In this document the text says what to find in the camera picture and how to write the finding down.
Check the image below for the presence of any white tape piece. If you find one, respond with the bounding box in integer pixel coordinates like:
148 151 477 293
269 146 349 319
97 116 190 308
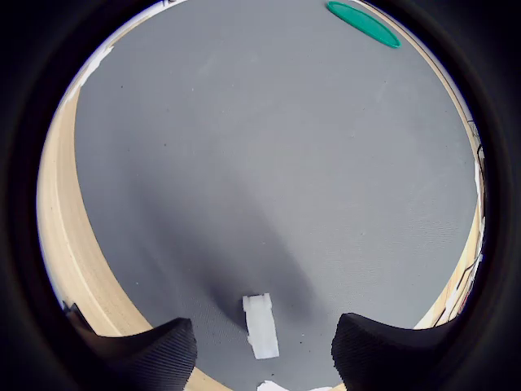
65 43 116 103
256 380 334 391
471 160 486 197

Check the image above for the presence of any small white plastic terminal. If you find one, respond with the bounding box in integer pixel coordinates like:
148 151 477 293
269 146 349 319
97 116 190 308
242 292 281 361

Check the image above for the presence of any round green lid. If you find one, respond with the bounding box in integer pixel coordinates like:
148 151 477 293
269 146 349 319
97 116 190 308
326 0 402 50

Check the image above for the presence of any dark grey mat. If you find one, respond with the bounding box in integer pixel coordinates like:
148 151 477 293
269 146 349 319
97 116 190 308
73 0 480 391

